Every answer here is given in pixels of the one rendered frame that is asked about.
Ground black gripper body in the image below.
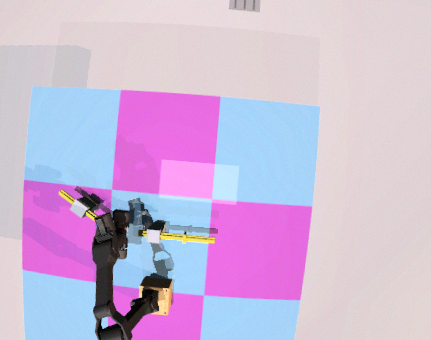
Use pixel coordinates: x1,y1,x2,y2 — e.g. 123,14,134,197
112,209,130,260

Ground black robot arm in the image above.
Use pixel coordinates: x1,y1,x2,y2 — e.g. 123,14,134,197
91,213,159,340

